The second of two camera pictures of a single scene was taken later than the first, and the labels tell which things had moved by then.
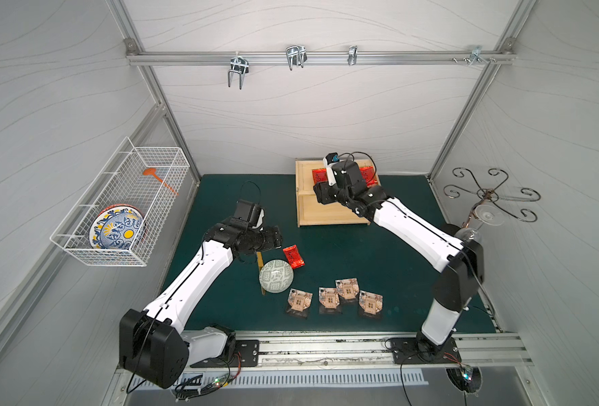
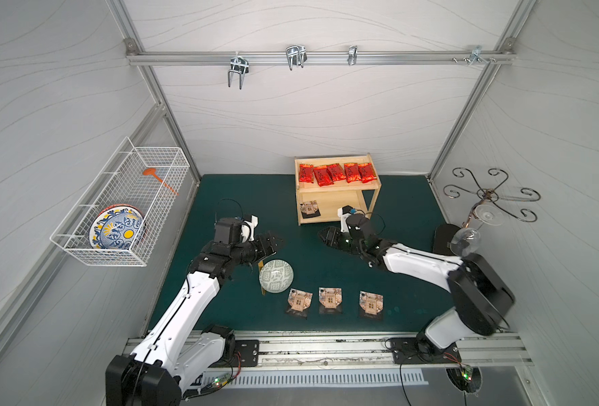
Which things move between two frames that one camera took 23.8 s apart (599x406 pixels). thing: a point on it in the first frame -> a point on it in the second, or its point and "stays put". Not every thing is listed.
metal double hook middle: [296, 56] stays put
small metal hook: [352, 57] stays put
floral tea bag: [348, 288] -> [310, 209]
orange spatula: [151, 171] stays put
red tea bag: [294, 256] -> [306, 173]
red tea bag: [320, 175] stays put
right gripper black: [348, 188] -> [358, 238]
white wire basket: [124, 214] stays put
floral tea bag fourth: [370, 303] stays put
